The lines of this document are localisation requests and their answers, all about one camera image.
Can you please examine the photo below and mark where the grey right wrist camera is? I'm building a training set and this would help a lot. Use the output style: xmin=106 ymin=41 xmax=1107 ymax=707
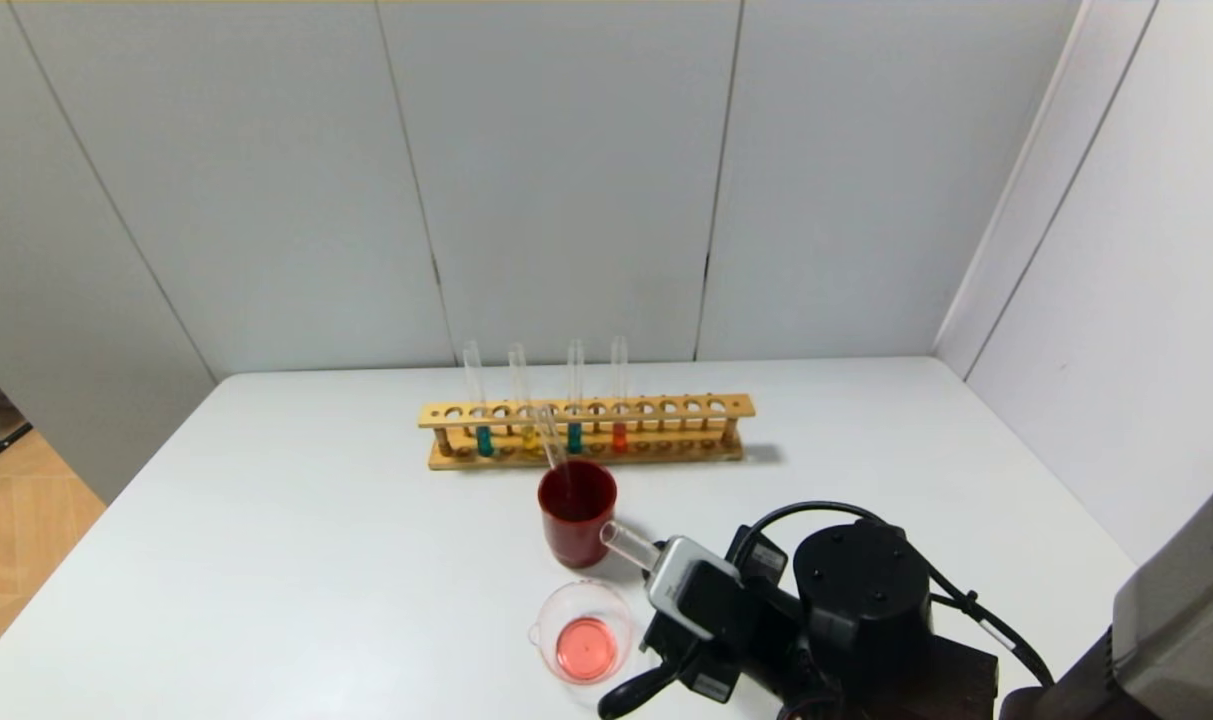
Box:
xmin=646 ymin=536 xmax=745 ymax=641

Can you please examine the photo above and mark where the test tube with red liquid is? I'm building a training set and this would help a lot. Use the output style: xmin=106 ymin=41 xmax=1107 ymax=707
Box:
xmin=534 ymin=403 xmax=573 ymax=501
xmin=611 ymin=336 xmax=631 ymax=454

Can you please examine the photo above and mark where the dark red plastic cup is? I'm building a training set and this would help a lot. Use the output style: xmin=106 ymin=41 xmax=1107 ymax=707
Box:
xmin=537 ymin=459 xmax=618 ymax=569

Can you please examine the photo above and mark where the wooden test tube rack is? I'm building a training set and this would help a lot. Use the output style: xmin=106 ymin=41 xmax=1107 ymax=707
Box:
xmin=418 ymin=394 xmax=756 ymax=471

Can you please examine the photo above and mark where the black camera cable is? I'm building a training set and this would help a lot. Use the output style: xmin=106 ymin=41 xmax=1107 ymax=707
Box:
xmin=598 ymin=500 xmax=1057 ymax=720

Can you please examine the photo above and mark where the test tube with yellow liquid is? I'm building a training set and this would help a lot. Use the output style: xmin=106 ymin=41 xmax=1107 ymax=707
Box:
xmin=601 ymin=520 xmax=664 ymax=573
xmin=508 ymin=343 xmax=537 ymax=448

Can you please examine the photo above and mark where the clear plastic spouted bowl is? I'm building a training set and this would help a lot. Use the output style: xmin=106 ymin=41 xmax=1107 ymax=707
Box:
xmin=528 ymin=579 xmax=635 ymax=686

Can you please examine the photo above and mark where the test tube with teal liquid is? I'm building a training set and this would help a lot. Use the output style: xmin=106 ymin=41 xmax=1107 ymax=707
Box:
xmin=566 ymin=339 xmax=584 ymax=456
xmin=463 ymin=341 xmax=495 ymax=459

